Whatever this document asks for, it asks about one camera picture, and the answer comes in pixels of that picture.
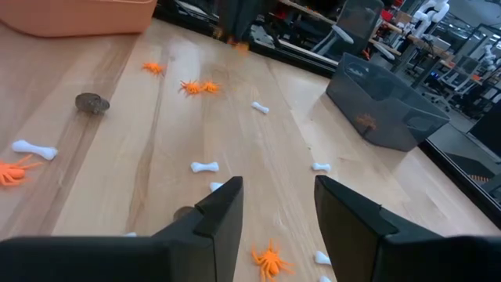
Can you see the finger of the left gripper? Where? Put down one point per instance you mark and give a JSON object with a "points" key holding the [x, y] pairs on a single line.
{"points": [[256, 17], [233, 17]]}

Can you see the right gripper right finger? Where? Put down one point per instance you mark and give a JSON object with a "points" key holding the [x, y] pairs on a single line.
{"points": [[411, 260]]}

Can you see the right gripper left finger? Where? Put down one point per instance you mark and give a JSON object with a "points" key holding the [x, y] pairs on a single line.
{"points": [[117, 260]]}

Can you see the orange plastic spider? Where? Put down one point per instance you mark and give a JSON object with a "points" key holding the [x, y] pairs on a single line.
{"points": [[210, 87], [240, 47], [190, 87], [11, 173], [271, 263], [153, 68]]}

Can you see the dark brown round decoration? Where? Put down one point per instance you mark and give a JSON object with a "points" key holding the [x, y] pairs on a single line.
{"points": [[92, 103]]}

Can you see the white plastic bone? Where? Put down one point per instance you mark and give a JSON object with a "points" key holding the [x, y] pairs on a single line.
{"points": [[204, 167], [325, 279], [35, 150], [215, 186], [321, 167], [260, 107], [321, 258]]}

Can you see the grey office chair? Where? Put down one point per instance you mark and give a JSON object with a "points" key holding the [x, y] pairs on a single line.
{"points": [[360, 23]]}

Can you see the dark grey plastic bin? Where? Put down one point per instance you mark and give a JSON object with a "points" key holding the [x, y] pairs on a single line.
{"points": [[391, 117]]}

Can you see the orange plastic tray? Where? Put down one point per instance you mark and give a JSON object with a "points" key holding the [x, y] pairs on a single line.
{"points": [[78, 19]]}

